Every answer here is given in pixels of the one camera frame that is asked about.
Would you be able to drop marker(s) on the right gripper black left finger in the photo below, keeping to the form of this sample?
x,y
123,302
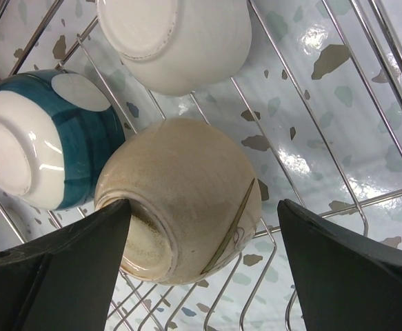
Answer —
x,y
65,280

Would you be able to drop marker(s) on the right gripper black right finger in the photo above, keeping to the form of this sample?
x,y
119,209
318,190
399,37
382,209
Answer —
x,y
344,281

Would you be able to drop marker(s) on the teal white dotted bowl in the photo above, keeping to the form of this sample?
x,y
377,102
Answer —
x,y
57,131

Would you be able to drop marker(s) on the cream floral bowl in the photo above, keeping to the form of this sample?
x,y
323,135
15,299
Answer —
x,y
195,200

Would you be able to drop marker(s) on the small white bowl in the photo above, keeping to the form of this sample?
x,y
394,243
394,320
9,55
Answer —
x,y
175,47

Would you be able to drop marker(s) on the wire dish rack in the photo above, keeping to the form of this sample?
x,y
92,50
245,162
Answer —
x,y
317,108

